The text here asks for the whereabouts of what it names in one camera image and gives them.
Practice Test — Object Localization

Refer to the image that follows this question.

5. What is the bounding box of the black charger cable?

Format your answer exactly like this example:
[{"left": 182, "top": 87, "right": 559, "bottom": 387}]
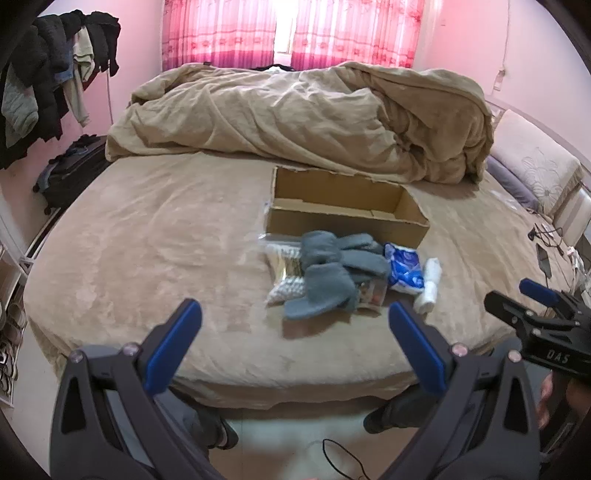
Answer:
[{"left": 527, "top": 223, "right": 566, "bottom": 254}]

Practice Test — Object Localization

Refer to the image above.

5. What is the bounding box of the grey fluffy sock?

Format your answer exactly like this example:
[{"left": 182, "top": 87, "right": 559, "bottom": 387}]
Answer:
[
  {"left": 283, "top": 264, "right": 360, "bottom": 322},
  {"left": 341, "top": 233, "right": 392, "bottom": 283},
  {"left": 300, "top": 230, "right": 345, "bottom": 268}
]

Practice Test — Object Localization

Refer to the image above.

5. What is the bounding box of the grey padded jacket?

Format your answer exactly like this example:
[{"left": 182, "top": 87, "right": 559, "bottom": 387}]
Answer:
[{"left": 0, "top": 65, "right": 40, "bottom": 148}]

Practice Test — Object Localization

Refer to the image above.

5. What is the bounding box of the black suitcase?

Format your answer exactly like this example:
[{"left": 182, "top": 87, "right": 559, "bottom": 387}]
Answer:
[{"left": 32, "top": 134, "right": 112, "bottom": 215}]

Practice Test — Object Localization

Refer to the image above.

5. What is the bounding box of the grey pillow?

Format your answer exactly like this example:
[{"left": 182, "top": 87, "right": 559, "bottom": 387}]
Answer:
[{"left": 485, "top": 154, "right": 541, "bottom": 213}]

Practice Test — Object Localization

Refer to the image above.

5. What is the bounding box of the white garment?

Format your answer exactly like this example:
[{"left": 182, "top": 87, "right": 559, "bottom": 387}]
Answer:
[{"left": 62, "top": 76, "right": 90, "bottom": 127}]

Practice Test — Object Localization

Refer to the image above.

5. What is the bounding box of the person's right shoe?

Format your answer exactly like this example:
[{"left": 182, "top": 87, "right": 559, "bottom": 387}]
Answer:
[{"left": 363, "top": 390, "right": 421, "bottom": 435}]

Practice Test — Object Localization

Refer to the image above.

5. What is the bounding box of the beige duvet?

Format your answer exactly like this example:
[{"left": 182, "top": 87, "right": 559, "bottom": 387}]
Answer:
[{"left": 105, "top": 61, "right": 495, "bottom": 185}]

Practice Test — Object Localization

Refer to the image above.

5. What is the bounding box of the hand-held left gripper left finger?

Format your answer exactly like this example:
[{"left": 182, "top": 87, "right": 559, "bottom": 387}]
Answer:
[{"left": 48, "top": 298, "right": 222, "bottom": 480}]

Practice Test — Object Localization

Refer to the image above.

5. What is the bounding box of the white shoe rack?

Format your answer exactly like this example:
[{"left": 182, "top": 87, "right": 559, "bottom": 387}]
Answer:
[{"left": 0, "top": 208, "right": 61, "bottom": 407}]

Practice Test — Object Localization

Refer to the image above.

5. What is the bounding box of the person's left shoe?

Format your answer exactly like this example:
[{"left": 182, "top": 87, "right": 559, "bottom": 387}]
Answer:
[{"left": 171, "top": 397, "right": 240, "bottom": 450}]

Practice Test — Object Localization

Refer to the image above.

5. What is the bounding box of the pink floral headboard cushion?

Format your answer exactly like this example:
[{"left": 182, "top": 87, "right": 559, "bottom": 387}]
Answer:
[{"left": 489, "top": 108, "right": 583, "bottom": 217}]

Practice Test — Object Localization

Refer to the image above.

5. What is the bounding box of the pink curtain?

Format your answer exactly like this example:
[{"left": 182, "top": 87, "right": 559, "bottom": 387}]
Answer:
[
  {"left": 291, "top": 0, "right": 426, "bottom": 70},
  {"left": 161, "top": 0, "right": 280, "bottom": 72}
]

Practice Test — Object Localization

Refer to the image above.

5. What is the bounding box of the blue denim garment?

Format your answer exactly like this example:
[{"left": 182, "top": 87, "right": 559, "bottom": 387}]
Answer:
[{"left": 53, "top": 60, "right": 75, "bottom": 90}]

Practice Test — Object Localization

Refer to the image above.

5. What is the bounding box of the black floor cable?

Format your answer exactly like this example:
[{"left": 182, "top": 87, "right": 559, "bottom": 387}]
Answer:
[{"left": 321, "top": 438, "right": 384, "bottom": 480}]

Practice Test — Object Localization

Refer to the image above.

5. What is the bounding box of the blue tissue packet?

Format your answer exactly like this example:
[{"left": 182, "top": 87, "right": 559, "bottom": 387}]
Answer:
[{"left": 384, "top": 243, "right": 426, "bottom": 294}]

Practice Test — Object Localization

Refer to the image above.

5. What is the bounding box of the person's right hand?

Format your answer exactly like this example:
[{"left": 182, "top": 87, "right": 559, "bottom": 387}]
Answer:
[{"left": 538, "top": 371, "right": 557, "bottom": 430}]

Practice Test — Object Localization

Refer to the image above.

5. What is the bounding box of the white headboard panel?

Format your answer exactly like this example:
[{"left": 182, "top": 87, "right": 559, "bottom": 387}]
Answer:
[{"left": 551, "top": 189, "right": 591, "bottom": 245}]

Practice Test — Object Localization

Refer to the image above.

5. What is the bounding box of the black jacket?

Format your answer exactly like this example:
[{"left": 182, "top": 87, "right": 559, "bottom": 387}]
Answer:
[{"left": 85, "top": 11, "right": 122, "bottom": 77}]

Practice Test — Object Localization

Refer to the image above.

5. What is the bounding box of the clear plastic zip bag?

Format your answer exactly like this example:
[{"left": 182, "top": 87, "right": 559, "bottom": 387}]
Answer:
[{"left": 259, "top": 233, "right": 308, "bottom": 308}]

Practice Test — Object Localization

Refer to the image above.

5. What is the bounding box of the white plastic roll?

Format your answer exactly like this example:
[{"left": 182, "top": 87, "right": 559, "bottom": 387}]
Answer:
[{"left": 412, "top": 257, "right": 443, "bottom": 315}]

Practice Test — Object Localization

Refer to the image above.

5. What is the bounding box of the person's shoe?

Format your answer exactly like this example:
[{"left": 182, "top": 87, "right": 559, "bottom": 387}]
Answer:
[
  {"left": 363, "top": 390, "right": 421, "bottom": 435},
  {"left": 171, "top": 397, "right": 240, "bottom": 450}
]

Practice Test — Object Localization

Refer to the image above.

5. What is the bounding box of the cardboard box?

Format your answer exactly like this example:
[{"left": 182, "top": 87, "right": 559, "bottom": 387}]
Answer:
[{"left": 264, "top": 165, "right": 431, "bottom": 252}]

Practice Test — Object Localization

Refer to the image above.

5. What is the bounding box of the pale beige shirt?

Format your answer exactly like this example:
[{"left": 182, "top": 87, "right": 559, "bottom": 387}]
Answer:
[{"left": 69, "top": 25, "right": 95, "bottom": 84}]

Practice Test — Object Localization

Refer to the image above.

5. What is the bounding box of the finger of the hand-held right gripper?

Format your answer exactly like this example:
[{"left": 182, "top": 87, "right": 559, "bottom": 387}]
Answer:
[
  {"left": 518, "top": 278, "right": 591, "bottom": 320},
  {"left": 483, "top": 290, "right": 539, "bottom": 335}
]

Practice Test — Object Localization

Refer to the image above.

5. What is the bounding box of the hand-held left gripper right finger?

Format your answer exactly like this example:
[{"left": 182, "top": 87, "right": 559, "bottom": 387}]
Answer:
[{"left": 379, "top": 302, "right": 543, "bottom": 480}]

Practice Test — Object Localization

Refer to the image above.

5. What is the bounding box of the frosted snack bag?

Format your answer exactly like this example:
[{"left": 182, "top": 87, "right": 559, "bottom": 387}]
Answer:
[{"left": 355, "top": 279, "right": 389, "bottom": 315}]

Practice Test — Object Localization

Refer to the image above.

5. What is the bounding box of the window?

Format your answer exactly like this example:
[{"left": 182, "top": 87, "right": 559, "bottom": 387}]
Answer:
[{"left": 274, "top": 0, "right": 296, "bottom": 65}]

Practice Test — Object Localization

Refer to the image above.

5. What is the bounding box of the large black coat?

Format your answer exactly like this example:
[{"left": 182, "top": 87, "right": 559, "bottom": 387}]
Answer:
[{"left": 0, "top": 14, "right": 77, "bottom": 169}]

